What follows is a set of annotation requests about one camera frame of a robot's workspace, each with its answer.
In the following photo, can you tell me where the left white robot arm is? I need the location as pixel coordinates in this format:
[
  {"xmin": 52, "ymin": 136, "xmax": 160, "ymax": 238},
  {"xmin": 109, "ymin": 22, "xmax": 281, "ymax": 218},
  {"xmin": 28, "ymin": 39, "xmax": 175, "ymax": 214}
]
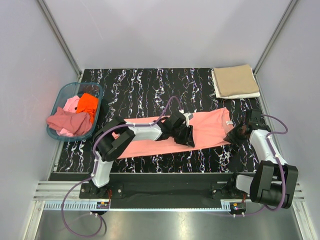
[{"xmin": 90, "ymin": 110, "xmax": 195, "ymax": 198}]

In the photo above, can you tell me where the aluminium frame rail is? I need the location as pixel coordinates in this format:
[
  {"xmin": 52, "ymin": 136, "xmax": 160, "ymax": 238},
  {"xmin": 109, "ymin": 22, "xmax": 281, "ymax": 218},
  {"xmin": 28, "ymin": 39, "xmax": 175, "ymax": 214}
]
[{"xmin": 32, "ymin": 181, "xmax": 88, "ymax": 200}]

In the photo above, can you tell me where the aluminium corner post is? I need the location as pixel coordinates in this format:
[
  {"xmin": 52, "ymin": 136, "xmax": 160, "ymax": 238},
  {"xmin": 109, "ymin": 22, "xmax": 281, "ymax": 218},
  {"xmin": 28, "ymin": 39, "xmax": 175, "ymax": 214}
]
[
  {"xmin": 36, "ymin": 0, "xmax": 83, "ymax": 79},
  {"xmin": 252, "ymin": 0, "xmax": 300, "ymax": 76}
]

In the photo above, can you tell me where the teal plastic laundry basket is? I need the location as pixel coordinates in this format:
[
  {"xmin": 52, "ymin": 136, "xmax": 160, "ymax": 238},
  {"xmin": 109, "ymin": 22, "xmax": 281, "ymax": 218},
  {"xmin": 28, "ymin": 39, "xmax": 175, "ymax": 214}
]
[{"xmin": 46, "ymin": 82, "xmax": 103, "ymax": 142}]

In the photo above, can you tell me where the right aluminium corner post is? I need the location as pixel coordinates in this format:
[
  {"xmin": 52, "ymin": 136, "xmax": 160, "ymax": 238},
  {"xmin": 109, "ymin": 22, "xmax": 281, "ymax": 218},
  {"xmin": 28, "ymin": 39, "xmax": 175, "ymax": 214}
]
[{"xmin": 252, "ymin": 0, "xmax": 300, "ymax": 76}]

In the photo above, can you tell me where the slotted cable duct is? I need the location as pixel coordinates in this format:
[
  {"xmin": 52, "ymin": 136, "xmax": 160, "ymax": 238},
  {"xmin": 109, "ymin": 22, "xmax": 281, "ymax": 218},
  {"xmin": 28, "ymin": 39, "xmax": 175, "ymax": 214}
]
[{"xmin": 43, "ymin": 200, "xmax": 97, "ymax": 211}]

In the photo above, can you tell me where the folded beige t shirt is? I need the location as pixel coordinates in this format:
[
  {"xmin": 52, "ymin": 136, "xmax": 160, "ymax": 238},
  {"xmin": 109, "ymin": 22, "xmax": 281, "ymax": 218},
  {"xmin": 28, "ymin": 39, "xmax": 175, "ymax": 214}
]
[{"xmin": 212, "ymin": 64, "xmax": 260, "ymax": 98}]

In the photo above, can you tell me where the salmon pink t shirt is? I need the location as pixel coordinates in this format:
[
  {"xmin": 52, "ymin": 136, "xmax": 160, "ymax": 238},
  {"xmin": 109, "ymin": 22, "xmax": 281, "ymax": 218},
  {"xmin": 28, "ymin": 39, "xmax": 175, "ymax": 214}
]
[{"xmin": 118, "ymin": 107, "xmax": 234, "ymax": 159}]

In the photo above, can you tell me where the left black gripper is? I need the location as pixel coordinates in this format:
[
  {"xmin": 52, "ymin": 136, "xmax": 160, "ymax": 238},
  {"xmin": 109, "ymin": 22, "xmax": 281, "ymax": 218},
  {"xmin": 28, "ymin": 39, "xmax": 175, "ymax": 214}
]
[{"xmin": 170, "ymin": 124, "xmax": 195, "ymax": 148}]

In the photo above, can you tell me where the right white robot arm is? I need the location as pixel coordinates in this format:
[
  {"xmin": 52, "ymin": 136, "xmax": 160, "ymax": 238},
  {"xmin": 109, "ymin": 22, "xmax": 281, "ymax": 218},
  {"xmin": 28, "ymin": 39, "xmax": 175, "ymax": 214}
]
[{"xmin": 224, "ymin": 109, "xmax": 299, "ymax": 211}]

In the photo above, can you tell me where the dusty rose t shirt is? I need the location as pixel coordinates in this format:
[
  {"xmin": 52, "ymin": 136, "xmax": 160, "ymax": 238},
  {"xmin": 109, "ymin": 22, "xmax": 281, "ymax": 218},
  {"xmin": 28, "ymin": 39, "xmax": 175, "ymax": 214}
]
[{"xmin": 46, "ymin": 107, "xmax": 92, "ymax": 136}]

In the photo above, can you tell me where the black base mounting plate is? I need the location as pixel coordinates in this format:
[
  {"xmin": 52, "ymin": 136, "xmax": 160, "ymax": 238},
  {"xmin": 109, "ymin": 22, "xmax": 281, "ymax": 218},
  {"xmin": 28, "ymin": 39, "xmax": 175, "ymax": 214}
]
[{"xmin": 79, "ymin": 173, "xmax": 250, "ymax": 217}]

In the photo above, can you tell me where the light pink t shirt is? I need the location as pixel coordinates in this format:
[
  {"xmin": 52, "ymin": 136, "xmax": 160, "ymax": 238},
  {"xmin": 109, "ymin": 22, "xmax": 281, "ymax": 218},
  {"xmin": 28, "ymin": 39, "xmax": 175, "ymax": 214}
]
[{"xmin": 56, "ymin": 95, "xmax": 80, "ymax": 137}]

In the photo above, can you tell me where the left aluminium corner post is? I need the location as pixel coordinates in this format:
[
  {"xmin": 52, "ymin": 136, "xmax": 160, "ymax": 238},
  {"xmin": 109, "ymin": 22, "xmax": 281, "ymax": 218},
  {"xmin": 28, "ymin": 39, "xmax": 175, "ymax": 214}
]
[{"xmin": 36, "ymin": 0, "xmax": 83, "ymax": 79}]

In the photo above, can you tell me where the orange t shirt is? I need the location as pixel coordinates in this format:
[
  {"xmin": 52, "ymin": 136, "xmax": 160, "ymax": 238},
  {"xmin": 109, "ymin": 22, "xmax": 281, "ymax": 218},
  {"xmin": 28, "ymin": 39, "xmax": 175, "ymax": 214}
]
[{"xmin": 76, "ymin": 93, "xmax": 99, "ymax": 124}]

